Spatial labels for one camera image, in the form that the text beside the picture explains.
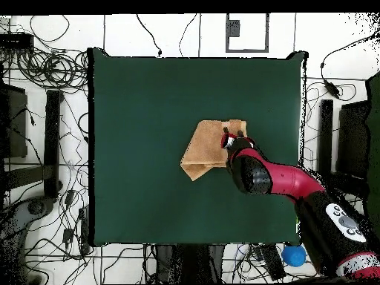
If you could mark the black power adapter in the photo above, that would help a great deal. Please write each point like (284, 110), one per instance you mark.
(69, 197)
(67, 235)

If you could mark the black box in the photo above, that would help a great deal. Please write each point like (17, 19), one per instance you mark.
(13, 124)
(353, 139)

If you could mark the black keyboard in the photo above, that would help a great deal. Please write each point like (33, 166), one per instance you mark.
(273, 261)

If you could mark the tan terry towel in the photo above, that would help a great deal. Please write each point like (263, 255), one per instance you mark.
(204, 148)

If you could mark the dark green tablecloth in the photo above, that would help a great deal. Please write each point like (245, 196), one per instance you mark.
(148, 104)

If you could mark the grey office chair base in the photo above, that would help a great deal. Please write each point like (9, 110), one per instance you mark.
(35, 207)

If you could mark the dark grey floor plate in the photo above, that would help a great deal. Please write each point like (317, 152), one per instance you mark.
(233, 28)

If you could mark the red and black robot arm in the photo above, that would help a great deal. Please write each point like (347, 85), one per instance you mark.
(288, 178)

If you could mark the black T-shaped stand base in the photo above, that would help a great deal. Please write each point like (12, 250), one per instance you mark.
(52, 142)
(326, 133)

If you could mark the grey square floor frame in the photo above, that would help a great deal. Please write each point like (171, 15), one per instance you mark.
(246, 50)

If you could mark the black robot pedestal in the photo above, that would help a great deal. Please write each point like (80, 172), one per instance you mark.
(193, 264)

